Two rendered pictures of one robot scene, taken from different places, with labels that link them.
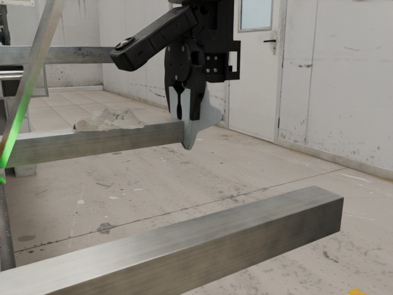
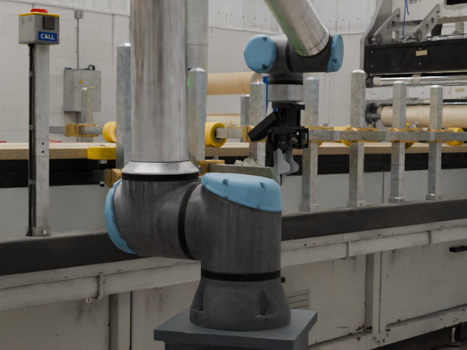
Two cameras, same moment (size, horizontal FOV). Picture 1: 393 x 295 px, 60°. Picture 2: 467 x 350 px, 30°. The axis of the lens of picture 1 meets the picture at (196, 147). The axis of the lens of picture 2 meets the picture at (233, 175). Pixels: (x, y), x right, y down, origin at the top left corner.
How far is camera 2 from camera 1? 2.15 m
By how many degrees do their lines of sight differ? 75
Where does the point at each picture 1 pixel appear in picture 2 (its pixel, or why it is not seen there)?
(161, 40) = (260, 127)
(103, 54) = (324, 135)
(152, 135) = (258, 172)
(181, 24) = (268, 120)
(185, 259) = not seen: hidden behind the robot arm
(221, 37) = (289, 126)
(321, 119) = not seen: outside the picture
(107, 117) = (247, 161)
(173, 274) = not seen: hidden behind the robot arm
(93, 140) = (238, 170)
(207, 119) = (281, 169)
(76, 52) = (310, 133)
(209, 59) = (279, 137)
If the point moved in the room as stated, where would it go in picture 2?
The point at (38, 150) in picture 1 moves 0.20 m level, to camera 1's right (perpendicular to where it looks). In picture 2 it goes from (222, 170) to (241, 173)
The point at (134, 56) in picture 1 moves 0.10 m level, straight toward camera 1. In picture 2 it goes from (251, 134) to (216, 134)
